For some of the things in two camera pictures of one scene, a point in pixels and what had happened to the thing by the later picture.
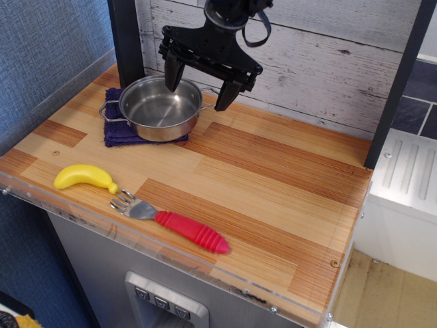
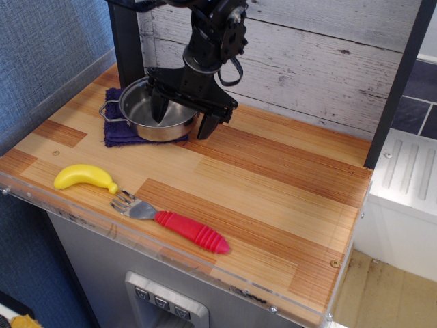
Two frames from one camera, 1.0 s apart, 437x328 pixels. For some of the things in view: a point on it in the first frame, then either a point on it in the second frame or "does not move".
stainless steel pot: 154,112 does not move
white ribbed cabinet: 399,223 does not move
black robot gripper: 212,46 to 195,84
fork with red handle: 137,209 does not move
